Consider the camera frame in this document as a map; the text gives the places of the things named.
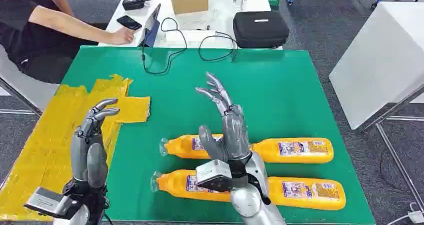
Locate person's right hand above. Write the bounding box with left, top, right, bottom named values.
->
left=110, top=27, right=136, bottom=46

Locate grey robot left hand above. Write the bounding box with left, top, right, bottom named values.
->
left=70, top=98, right=120, bottom=189

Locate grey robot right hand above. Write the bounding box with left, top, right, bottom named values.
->
left=195, top=71, right=252, bottom=163

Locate black smartphone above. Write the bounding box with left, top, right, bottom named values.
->
left=116, top=15, right=143, bottom=31

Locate tablet in blue case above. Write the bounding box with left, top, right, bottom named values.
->
left=139, top=3, right=162, bottom=48

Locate yellow sheet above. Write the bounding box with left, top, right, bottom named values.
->
left=0, top=73, right=152, bottom=223

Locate green table mat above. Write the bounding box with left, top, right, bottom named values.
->
left=59, top=45, right=377, bottom=225

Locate white flat box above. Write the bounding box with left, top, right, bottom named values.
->
left=162, top=29, right=218, bottom=49

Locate brown cardboard box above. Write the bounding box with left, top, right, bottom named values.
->
left=168, top=0, right=210, bottom=15

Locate white bench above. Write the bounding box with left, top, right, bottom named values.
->
left=0, top=44, right=61, bottom=117

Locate person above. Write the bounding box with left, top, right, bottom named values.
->
left=0, top=0, right=136, bottom=85

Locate white desk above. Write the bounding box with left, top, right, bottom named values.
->
left=98, top=0, right=284, bottom=50

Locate black zip case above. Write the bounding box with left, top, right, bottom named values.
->
left=232, top=10, right=290, bottom=49

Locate white side table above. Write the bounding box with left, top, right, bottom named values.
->
left=328, top=1, right=424, bottom=214

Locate white power strip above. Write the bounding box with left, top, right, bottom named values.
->
left=407, top=210, right=424, bottom=224

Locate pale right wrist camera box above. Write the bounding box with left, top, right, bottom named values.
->
left=195, top=159, right=234, bottom=193

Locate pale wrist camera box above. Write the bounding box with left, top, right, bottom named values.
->
left=23, top=187, right=82, bottom=221
left=195, top=159, right=234, bottom=193

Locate black tablet cable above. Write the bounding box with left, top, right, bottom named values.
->
left=140, top=17, right=188, bottom=76

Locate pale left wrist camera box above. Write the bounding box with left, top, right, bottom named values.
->
left=23, top=187, right=82, bottom=221

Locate black looped cable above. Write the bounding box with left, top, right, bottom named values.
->
left=198, top=31, right=239, bottom=63

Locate black floor cable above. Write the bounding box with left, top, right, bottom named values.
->
left=379, top=148, right=408, bottom=191

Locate white power cable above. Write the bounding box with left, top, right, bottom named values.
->
left=387, top=201, right=424, bottom=225

